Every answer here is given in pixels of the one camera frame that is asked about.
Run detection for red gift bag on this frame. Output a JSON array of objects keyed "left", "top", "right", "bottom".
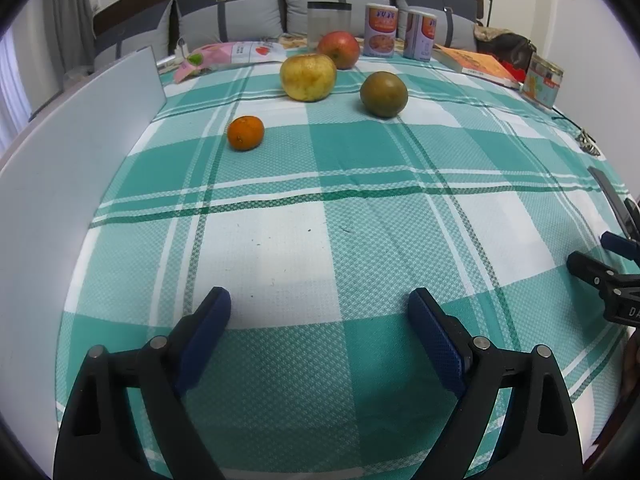
[{"left": 500, "top": 60, "right": 528, "bottom": 83}]

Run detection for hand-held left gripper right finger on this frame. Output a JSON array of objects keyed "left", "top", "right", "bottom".
[{"left": 406, "top": 286, "right": 584, "bottom": 480}]

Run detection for grey curtain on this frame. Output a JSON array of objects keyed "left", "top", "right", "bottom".
[{"left": 47, "top": 0, "right": 96, "bottom": 96}]

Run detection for grey sofa cushions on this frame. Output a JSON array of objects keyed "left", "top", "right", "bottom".
[{"left": 92, "top": 0, "right": 281, "bottom": 36}]

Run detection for red apple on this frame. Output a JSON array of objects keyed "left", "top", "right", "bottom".
[{"left": 317, "top": 31, "right": 362, "bottom": 70}]

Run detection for white board panel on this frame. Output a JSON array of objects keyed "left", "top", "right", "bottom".
[{"left": 0, "top": 46, "right": 168, "bottom": 413}]

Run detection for green plaid tablecloth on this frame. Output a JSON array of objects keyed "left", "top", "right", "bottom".
[{"left": 54, "top": 47, "right": 640, "bottom": 480}]

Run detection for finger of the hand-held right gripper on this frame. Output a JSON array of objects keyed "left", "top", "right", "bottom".
[
  {"left": 601, "top": 231, "right": 640, "bottom": 257},
  {"left": 566, "top": 251, "right": 621, "bottom": 293}
]

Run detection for small tangerine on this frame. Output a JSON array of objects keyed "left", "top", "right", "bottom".
[{"left": 227, "top": 115, "right": 265, "bottom": 151}]

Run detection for purple printed can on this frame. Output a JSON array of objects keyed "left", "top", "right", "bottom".
[
  {"left": 363, "top": 3, "right": 399, "bottom": 58},
  {"left": 402, "top": 9, "right": 438, "bottom": 60}
]

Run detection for white sheer curtain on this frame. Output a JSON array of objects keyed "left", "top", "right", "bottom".
[{"left": 0, "top": 15, "right": 63, "bottom": 141}]

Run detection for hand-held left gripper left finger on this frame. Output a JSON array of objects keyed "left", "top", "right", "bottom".
[{"left": 52, "top": 286, "right": 232, "bottom": 480}]

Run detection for orange book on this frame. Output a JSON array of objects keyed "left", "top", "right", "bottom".
[{"left": 432, "top": 44, "right": 522, "bottom": 90}]

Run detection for green-brown pear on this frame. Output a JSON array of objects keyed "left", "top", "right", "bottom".
[{"left": 360, "top": 71, "right": 409, "bottom": 119}]

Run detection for dark brown bag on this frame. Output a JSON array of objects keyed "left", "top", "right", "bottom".
[{"left": 472, "top": 25, "right": 538, "bottom": 73}]

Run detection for bunch of keys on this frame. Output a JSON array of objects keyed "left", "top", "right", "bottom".
[{"left": 575, "top": 127, "right": 603, "bottom": 157}]

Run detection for yellow apple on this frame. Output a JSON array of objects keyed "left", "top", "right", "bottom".
[{"left": 279, "top": 53, "right": 338, "bottom": 103}]

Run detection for pink snack packet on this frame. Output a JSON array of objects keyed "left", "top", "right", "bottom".
[{"left": 174, "top": 40, "right": 286, "bottom": 83}]

